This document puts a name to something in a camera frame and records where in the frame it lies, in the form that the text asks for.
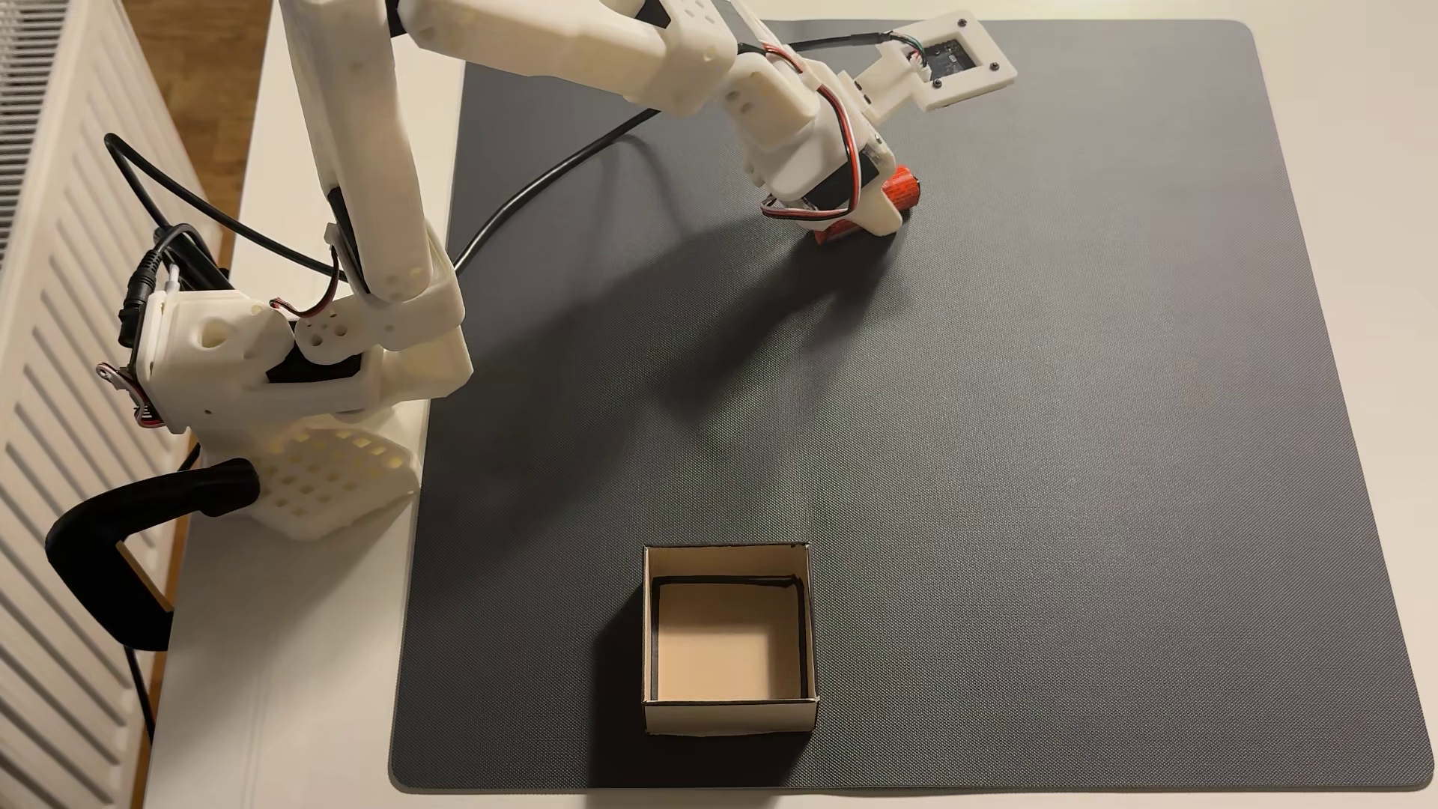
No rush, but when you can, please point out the red cylindrical object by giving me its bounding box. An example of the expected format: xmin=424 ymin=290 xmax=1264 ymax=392
xmin=813 ymin=166 xmax=923 ymax=246

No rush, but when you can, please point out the small open cardboard box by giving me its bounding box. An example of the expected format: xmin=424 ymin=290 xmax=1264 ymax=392
xmin=641 ymin=542 xmax=820 ymax=739

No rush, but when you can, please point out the dark grey textured mat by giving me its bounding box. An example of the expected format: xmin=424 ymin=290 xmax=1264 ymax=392
xmin=387 ymin=16 xmax=1435 ymax=795

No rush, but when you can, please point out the white panel radiator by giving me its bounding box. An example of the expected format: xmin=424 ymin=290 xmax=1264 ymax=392
xmin=0 ymin=0 xmax=231 ymax=809

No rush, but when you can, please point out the black table clamp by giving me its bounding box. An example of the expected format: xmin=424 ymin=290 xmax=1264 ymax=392
xmin=45 ymin=457 xmax=263 ymax=654

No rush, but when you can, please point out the red and white motor wire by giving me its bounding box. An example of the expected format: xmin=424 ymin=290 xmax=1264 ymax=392
xmin=757 ymin=43 xmax=869 ymax=222

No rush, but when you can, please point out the white framed wrist camera box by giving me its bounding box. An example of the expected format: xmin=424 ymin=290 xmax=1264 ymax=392
xmin=850 ymin=10 xmax=1019 ymax=123

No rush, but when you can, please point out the long black camera cable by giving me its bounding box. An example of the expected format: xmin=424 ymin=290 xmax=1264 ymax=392
xmin=449 ymin=30 xmax=925 ymax=278

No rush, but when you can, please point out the black looping power cable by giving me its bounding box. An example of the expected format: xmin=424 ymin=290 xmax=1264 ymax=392
xmin=103 ymin=133 xmax=348 ymax=282

